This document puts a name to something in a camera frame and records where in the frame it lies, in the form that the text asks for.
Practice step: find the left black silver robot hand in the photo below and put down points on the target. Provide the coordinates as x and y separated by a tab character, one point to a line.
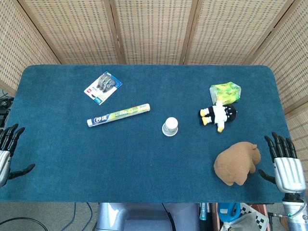
4	163

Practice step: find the correction tape blister pack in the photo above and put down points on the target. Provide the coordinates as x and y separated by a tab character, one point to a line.
103	87

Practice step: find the blue felt table cover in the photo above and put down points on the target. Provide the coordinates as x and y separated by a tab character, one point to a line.
120	163

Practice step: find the woven folding screen panel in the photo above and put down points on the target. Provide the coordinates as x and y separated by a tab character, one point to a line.
154	31
288	72
72	31
235	31
16	53

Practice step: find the brown plush toy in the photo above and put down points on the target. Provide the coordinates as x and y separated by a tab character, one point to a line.
235	163

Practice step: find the green tissue pack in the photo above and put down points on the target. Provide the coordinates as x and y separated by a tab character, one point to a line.
225	92

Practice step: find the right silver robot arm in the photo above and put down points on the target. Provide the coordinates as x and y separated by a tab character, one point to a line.
294	211

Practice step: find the black white penguin plush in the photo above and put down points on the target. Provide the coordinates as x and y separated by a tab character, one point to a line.
220	114

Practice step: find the cling film roll box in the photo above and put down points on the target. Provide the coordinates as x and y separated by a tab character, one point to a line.
119	115

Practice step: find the white paper cup green print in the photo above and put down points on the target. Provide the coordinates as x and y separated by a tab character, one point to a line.
170	123

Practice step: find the checkerboard calibration board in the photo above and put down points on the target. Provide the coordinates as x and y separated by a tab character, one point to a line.
257	215

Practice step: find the white paper cup blue print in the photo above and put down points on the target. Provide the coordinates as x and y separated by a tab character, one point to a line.
166	134

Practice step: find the blue plastic device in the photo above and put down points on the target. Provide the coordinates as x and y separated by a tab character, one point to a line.
228	210

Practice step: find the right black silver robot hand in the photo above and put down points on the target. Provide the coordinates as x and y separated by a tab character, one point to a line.
288	173

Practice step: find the grey blue robot torso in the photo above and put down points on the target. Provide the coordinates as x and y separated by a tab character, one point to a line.
144	216

